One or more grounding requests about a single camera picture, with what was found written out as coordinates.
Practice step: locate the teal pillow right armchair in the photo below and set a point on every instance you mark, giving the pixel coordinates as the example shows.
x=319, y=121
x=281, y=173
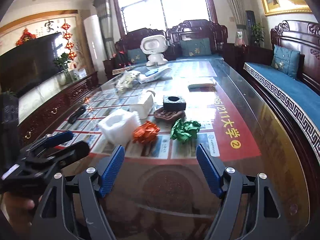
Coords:
x=196, y=47

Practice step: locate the person left hand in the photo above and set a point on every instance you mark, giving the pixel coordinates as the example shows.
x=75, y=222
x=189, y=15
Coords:
x=17, y=223

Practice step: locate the left striped curtain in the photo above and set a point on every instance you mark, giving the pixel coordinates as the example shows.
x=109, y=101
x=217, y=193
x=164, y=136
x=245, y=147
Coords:
x=103, y=8

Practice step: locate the red chinese knot hanging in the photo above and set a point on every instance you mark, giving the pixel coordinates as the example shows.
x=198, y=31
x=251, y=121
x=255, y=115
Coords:
x=67, y=36

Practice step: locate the green paper ball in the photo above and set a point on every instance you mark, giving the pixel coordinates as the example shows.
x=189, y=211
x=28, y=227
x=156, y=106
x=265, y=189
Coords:
x=184, y=131

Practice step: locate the long wooden sofa bench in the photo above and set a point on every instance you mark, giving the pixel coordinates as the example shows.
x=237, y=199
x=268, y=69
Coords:
x=297, y=35

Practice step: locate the orange paper ball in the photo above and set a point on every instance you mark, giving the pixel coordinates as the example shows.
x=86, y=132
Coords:
x=145, y=133

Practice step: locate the black foam square block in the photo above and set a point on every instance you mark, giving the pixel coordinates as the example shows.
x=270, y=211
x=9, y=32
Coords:
x=174, y=103

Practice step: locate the large window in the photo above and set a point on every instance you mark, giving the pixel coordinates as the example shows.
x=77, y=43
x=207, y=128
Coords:
x=160, y=14

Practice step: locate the teal pillow far bench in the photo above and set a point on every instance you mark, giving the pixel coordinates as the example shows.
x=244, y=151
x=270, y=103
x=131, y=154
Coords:
x=286, y=61

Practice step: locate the potted green plant corner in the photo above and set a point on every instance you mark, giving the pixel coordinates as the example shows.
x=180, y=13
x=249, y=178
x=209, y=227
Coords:
x=257, y=34

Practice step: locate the brown carved wooden tray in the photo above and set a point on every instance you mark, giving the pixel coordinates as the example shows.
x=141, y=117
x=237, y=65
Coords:
x=167, y=116

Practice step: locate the carved wooden double armchair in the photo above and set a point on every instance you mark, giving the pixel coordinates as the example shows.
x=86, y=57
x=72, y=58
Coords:
x=187, y=30

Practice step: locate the right striped curtain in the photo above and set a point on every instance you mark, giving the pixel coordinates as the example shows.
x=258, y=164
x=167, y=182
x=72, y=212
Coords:
x=238, y=10

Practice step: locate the white standing air conditioner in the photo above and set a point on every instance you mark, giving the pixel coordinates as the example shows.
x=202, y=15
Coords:
x=96, y=45

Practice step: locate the blue bench cushion mat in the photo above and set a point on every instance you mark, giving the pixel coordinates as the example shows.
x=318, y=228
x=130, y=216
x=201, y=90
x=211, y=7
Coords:
x=301, y=102

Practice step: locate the white foam bottle block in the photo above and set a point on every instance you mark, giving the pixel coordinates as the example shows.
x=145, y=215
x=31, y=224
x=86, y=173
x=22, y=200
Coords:
x=144, y=103

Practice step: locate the white blue wipes pack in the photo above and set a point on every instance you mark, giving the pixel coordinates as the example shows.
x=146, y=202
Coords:
x=153, y=74

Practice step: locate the teal pillow left armchair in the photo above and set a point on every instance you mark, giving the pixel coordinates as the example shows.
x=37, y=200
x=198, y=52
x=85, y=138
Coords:
x=136, y=56

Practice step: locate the teal pillow armchair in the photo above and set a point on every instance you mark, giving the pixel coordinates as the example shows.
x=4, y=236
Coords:
x=136, y=56
x=196, y=47

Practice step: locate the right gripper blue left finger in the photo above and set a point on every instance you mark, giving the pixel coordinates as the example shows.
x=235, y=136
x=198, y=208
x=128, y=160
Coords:
x=108, y=169

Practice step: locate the wooden tv cabinet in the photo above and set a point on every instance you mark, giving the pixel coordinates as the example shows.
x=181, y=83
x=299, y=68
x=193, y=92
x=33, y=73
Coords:
x=31, y=127

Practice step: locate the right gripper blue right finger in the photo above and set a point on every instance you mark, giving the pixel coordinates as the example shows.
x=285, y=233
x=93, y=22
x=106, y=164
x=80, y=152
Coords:
x=213, y=169

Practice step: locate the striped curtain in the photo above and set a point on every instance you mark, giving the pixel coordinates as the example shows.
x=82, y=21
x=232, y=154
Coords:
x=238, y=10
x=103, y=8

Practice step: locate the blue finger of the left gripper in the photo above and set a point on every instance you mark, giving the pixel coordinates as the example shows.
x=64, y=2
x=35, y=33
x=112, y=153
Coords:
x=54, y=140
x=66, y=156

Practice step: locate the white foam packing block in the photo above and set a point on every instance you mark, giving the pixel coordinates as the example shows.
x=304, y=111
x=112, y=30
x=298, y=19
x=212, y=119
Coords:
x=119, y=126

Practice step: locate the white spotted plastic bag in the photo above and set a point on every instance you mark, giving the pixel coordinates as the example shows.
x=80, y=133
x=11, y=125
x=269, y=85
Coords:
x=127, y=79

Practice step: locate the green plant by tv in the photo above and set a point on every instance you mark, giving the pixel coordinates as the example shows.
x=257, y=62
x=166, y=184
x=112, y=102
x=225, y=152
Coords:
x=62, y=62

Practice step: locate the black television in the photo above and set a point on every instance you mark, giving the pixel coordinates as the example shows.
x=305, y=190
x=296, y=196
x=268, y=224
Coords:
x=30, y=64

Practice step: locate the white robot toy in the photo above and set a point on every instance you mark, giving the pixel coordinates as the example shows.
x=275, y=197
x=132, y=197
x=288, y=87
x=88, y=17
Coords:
x=154, y=46

